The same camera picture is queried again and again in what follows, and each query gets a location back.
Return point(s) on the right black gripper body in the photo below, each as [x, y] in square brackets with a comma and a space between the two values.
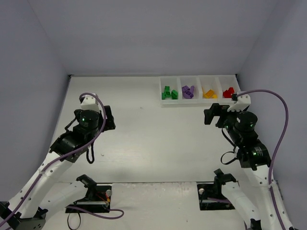
[218, 115]

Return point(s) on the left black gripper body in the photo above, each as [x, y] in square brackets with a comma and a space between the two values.
[108, 119]

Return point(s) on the red lego brick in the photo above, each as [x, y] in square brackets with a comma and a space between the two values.
[231, 90]

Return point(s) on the purple flower lego brick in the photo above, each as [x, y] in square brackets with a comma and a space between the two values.
[188, 95]

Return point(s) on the green printed lego brick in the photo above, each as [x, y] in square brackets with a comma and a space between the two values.
[167, 94]
[166, 88]

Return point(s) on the yellow striped lego brick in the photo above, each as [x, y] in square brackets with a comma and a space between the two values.
[213, 96]

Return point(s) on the purple sloped lego brick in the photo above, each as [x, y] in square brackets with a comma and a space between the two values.
[185, 89]

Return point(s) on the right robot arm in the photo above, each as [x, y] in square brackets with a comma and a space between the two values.
[268, 212]

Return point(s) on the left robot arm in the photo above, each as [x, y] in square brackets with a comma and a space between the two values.
[30, 208]

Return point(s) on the red green lego stack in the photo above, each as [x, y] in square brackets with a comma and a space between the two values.
[226, 94]

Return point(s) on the clear divided sorting tray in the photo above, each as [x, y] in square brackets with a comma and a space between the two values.
[217, 83]

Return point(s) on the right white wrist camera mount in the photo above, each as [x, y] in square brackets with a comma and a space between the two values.
[240, 102]

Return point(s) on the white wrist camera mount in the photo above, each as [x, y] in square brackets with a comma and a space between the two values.
[89, 102]
[240, 102]

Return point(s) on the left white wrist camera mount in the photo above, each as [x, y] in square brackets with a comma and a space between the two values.
[89, 102]

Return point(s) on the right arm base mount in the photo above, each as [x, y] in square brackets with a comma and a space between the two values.
[210, 193]

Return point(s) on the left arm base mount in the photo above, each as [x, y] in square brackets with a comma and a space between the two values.
[97, 198]

